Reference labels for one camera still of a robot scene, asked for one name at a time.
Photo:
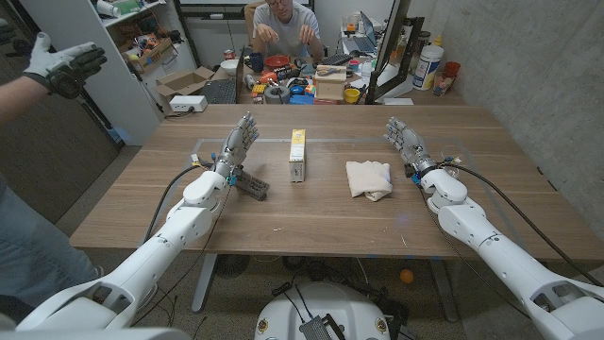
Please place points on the person's gloved hand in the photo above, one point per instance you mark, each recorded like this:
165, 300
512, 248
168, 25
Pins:
52, 63

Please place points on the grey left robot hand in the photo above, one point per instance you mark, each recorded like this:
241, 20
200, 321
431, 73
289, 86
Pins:
236, 146

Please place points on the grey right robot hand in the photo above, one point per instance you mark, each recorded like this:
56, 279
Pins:
410, 146

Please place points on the cream cloth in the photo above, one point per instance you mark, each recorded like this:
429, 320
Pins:
368, 179

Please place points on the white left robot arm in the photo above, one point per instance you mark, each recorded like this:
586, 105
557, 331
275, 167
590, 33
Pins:
189, 222

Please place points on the person's bare forearm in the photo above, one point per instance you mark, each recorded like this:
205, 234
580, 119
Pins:
19, 96

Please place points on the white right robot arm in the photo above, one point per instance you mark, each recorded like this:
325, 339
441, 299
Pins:
472, 226

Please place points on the clear plastic cup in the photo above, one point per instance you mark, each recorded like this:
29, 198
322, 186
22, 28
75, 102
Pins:
458, 155

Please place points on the yellow and white carton box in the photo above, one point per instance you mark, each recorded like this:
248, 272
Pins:
297, 156

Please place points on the yellow cup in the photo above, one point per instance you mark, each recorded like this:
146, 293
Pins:
351, 96

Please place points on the open cardboard box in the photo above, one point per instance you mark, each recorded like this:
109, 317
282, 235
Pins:
181, 82

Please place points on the red cup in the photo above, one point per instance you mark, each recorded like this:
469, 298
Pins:
452, 68

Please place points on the green box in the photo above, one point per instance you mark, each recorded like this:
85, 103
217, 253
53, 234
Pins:
127, 5

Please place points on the small wooden box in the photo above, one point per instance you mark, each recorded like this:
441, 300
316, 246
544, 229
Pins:
330, 87

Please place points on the cardboard box with clutter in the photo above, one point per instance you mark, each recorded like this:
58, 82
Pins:
153, 56

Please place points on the white shelf unit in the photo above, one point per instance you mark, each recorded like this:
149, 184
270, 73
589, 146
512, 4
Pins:
94, 71

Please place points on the black laptop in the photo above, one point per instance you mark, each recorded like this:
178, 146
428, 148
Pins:
219, 92

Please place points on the grey tape roll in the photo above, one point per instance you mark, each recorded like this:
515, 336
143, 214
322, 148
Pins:
271, 96

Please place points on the white power strip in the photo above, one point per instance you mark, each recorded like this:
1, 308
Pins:
188, 103

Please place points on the clear glass with small items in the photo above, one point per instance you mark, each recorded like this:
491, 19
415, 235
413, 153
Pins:
442, 85

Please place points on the orange tool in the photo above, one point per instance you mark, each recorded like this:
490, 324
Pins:
267, 77

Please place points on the white bowl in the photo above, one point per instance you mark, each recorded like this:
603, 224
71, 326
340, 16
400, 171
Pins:
229, 67

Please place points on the white canister with blue label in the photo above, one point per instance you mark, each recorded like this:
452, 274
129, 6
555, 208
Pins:
427, 68

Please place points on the flat blue object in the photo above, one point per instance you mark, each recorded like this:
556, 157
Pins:
301, 99

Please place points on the dark blue mug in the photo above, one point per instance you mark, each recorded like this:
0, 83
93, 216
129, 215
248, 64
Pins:
257, 62

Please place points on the soda can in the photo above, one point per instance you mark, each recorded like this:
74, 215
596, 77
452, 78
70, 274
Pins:
229, 54

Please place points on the colourful puzzle cube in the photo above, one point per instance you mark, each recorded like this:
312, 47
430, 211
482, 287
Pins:
310, 89

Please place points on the red bowl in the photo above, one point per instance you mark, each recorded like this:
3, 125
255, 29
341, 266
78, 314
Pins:
277, 61

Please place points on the black monitor with stand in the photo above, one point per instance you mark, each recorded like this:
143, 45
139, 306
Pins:
389, 42

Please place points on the bottle with yellow cap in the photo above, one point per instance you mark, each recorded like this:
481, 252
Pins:
438, 41

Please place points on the silver laptop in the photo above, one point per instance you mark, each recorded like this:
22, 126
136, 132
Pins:
361, 43

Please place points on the black keyboard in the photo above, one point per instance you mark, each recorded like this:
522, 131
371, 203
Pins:
336, 59

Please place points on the black round ribbed disc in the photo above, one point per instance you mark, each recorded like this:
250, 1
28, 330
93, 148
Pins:
232, 266

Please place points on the seated person in grey shirt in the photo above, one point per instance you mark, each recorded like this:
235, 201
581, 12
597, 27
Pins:
288, 30

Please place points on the orange ball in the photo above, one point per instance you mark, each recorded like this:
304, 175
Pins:
407, 276

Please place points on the grey table leg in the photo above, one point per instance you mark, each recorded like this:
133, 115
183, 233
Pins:
443, 293
204, 283

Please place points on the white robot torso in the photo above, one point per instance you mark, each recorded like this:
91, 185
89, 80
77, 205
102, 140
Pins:
325, 302

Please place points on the standing person in jeans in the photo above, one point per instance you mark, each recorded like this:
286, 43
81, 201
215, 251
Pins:
33, 245

